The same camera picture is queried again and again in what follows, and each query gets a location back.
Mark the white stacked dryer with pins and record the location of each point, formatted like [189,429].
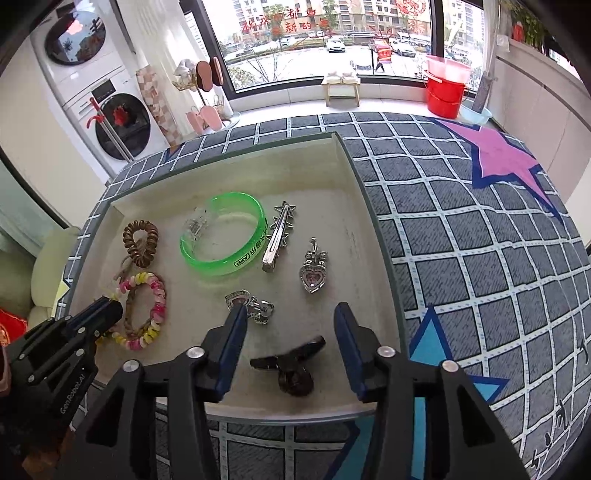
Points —
[75,48]

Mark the green sofa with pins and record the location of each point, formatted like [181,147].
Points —
[30,287]

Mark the red mop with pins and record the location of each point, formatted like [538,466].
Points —
[100,118]

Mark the potted green plant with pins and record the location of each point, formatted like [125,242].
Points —
[526,27]

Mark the silver heart pendant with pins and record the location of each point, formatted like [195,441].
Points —
[258,310]
[313,272]

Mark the small wooden stool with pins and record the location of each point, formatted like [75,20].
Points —
[341,86]

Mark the white washing machine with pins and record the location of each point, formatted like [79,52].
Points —
[120,99]

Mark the black claw hair clip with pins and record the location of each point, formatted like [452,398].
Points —
[292,375]

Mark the slipper rack stand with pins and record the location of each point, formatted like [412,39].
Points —
[205,78]

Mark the silver star hair pin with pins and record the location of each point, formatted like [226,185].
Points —
[280,230]

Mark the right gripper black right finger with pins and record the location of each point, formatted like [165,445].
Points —
[432,419]

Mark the green translucent bangle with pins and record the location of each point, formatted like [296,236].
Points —
[224,234]

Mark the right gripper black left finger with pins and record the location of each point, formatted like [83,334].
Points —
[116,440]

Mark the red embroidered cushion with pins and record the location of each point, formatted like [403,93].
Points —
[12,327]

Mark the person left hand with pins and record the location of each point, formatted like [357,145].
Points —
[5,373]

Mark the teal jewelry tray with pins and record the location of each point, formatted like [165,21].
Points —
[317,175]

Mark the red bucket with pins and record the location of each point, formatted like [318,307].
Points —
[447,81]

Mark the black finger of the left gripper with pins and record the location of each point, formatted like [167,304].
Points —
[55,339]

